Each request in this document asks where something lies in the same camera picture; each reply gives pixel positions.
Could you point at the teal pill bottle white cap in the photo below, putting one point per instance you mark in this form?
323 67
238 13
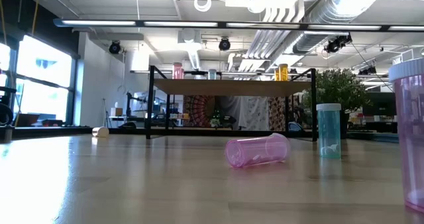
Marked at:
212 75
328 131

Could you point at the red pill bottle white cap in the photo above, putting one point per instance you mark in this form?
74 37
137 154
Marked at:
176 73

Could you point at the pink pill bottle white cap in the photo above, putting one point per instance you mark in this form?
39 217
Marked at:
410 134
256 151

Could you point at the orange pill bottle white cap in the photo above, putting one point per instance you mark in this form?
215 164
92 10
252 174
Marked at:
283 73
100 132
276 75

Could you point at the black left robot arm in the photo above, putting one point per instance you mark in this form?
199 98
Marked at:
5 109

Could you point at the mandala tapestry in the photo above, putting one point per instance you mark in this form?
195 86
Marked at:
198 111

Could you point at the small decorated green tree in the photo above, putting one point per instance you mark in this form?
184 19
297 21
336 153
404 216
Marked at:
215 119

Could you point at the white hanging cloth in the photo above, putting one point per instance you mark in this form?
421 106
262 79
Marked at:
248 113

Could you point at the black ceiling spotlight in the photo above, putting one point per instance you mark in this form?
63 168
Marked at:
115 47
338 43
224 44

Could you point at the brown patterned hanging cloth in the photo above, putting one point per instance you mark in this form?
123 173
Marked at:
276 113

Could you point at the long LED light bar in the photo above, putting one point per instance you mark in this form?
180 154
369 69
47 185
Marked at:
179 24

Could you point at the cardboard box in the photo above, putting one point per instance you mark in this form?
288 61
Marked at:
116 111

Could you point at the white finned ceiling fixture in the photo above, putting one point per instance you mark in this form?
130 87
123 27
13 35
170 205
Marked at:
275 8

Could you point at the small green potted plant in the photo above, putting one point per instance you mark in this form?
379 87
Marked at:
338 88

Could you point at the black monitor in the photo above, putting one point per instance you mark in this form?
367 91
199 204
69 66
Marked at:
381 103

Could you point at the large bright window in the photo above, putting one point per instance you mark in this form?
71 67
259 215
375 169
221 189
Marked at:
43 81

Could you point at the brown box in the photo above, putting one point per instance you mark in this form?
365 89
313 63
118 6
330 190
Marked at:
26 119

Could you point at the wooden shelf with black frame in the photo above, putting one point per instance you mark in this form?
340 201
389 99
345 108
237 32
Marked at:
232 88

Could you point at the white ceiling air duct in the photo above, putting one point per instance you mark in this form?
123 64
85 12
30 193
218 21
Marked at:
192 48

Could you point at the silver ceiling duct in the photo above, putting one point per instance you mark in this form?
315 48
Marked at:
331 8

